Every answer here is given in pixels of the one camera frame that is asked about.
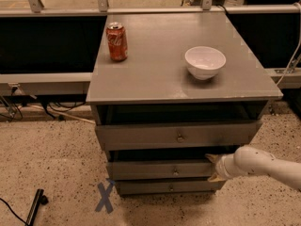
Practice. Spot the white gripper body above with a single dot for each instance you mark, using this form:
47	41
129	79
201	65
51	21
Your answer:
221	168

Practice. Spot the grey top drawer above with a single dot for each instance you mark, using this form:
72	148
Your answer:
177	135

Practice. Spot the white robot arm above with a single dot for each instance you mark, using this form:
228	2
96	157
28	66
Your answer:
249	161

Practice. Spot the grey bottom drawer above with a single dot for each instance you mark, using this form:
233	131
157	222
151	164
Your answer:
136	187

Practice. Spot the black power strip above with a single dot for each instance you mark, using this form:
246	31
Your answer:
39	199

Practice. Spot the grey drawer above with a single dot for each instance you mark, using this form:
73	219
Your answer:
167	169
177	135
136	187

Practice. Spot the red soda can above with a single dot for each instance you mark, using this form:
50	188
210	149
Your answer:
117	41

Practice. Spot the grey drawer cabinet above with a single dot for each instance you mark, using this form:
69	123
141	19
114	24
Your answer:
153	84

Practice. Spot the blue tape cross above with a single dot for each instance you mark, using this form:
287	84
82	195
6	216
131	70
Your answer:
105	194

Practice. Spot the white bowl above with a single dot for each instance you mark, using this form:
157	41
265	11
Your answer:
204	62

